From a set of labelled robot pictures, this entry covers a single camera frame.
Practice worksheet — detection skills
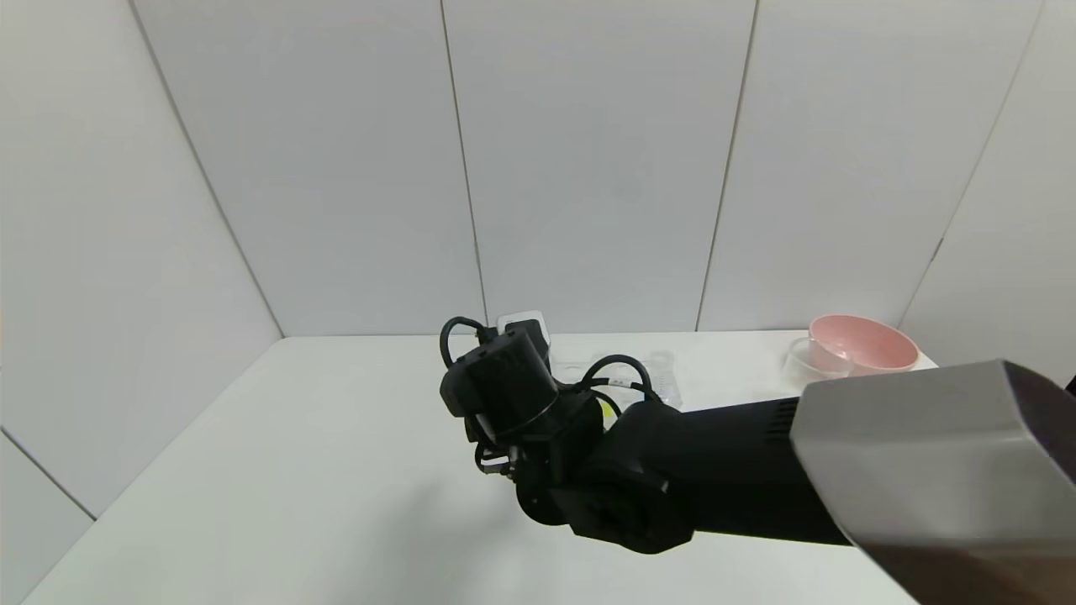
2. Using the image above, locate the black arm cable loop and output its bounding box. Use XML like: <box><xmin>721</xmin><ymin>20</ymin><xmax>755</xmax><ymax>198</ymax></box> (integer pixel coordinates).
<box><xmin>580</xmin><ymin>355</ymin><xmax>665</xmax><ymax>406</ymax></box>

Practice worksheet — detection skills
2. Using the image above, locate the clear acrylic test tube rack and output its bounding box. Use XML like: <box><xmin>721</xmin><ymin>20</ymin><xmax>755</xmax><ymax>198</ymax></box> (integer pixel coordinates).
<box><xmin>551</xmin><ymin>351</ymin><xmax>683</xmax><ymax>413</ymax></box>

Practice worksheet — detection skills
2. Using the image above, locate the black camera cable loop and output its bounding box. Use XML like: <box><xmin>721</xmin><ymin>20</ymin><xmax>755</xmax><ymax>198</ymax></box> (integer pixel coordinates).
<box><xmin>440</xmin><ymin>317</ymin><xmax>493</xmax><ymax>369</ymax></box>

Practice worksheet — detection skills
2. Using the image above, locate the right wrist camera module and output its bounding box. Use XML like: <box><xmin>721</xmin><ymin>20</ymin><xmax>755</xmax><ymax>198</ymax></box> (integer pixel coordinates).
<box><xmin>498</xmin><ymin>311</ymin><xmax>552</xmax><ymax>350</ymax></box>

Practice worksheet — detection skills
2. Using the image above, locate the pink plastic bowl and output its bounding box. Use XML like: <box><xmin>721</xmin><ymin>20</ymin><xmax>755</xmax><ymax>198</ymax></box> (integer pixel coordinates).
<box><xmin>809</xmin><ymin>314</ymin><xmax>920</xmax><ymax>375</ymax></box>

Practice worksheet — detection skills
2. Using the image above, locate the clear plastic beaker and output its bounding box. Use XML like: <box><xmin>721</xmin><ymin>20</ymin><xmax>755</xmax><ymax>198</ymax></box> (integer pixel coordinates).
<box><xmin>783</xmin><ymin>336</ymin><xmax>850</xmax><ymax>392</ymax></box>

